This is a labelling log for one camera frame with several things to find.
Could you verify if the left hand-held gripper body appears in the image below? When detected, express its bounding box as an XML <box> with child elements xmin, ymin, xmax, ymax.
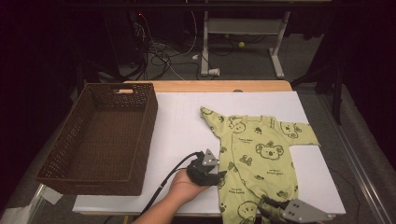
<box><xmin>186</xmin><ymin>148</ymin><xmax>220</xmax><ymax>187</ymax></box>

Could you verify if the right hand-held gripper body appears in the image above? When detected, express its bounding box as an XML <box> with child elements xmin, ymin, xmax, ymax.
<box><xmin>278</xmin><ymin>199</ymin><xmax>337</xmax><ymax>224</ymax></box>

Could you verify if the green printed baby romper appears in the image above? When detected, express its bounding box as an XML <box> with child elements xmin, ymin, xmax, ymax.
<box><xmin>199</xmin><ymin>105</ymin><xmax>321</xmax><ymax>224</ymax></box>

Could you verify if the brown woven basket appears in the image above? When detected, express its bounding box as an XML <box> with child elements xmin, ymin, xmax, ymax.
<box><xmin>35</xmin><ymin>82</ymin><xmax>159</xmax><ymax>197</ymax></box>

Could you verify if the person's left hand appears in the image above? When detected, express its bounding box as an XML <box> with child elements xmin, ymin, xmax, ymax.
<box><xmin>169</xmin><ymin>169</ymin><xmax>210</xmax><ymax>204</ymax></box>

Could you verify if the white table mat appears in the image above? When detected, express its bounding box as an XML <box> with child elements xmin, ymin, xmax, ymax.
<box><xmin>72</xmin><ymin>91</ymin><xmax>347</xmax><ymax>216</ymax></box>

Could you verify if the black floor stand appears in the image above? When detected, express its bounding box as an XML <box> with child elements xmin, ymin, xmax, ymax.
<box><xmin>290</xmin><ymin>59</ymin><xmax>345</xmax><ymax>125</ymax></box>

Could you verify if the black cable tangle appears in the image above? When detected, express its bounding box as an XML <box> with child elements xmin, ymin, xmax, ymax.
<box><xmin>132</xmin><ymin>17</ymin><xmax>204</xmax><ymax>82</ymax></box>

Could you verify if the white cable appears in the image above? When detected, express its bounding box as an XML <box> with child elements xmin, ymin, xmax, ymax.
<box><xmin>169</xmin><ymin>10</ymin><xmax>199</xmax><ymax>59</ymax></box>

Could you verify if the white metal desk frame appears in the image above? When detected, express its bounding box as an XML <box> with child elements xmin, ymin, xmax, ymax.
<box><xmin>200</xmin><ymin>10</ymin><xmax>292</xmax><ymax>79</ymax></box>

